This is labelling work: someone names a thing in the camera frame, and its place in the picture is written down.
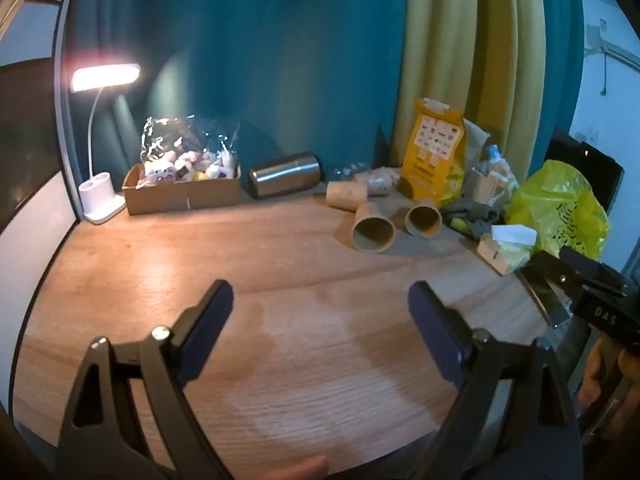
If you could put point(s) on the teal curtain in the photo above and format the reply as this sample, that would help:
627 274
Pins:
275 60

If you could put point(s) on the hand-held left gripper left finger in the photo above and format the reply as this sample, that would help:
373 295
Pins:
210 327

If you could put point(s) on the stainless steel tumbler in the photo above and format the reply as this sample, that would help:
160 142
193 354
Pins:
285 175

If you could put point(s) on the person's left hand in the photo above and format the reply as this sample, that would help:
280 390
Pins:
300 470

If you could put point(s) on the wooden tissue box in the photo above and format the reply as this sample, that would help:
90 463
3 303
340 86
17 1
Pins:
502 250

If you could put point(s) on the person's right hand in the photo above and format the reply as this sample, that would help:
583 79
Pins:
602 375

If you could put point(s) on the brown cardboard box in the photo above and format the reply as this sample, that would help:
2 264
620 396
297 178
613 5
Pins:
185 195

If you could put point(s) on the yellow curtain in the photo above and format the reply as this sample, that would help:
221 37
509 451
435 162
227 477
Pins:
475 50

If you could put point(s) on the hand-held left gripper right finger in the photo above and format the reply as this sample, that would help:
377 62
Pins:
434 332

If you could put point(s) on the grey work gloves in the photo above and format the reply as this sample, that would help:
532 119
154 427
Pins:
472 215

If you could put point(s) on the brown paper cup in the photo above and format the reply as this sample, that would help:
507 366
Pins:
345 195
372 232
424 220

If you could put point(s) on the white desk lamp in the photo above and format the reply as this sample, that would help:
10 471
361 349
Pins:
102 195

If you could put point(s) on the yellow plastic bag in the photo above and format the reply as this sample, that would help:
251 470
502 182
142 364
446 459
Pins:
557 205

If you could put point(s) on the clear bag of small toys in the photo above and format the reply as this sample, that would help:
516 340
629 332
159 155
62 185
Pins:
187 152

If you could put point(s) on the orange paper bag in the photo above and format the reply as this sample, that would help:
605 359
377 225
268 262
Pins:
432 155

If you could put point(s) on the white air conditioner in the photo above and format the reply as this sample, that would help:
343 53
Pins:
617 52

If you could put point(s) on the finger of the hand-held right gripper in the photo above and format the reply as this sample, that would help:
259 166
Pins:
592 270
547 266

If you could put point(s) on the clear wrapped beige packet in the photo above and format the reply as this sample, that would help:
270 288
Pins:
377 180

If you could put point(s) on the crumpled grey paper bag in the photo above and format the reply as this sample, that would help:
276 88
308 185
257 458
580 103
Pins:
475 140

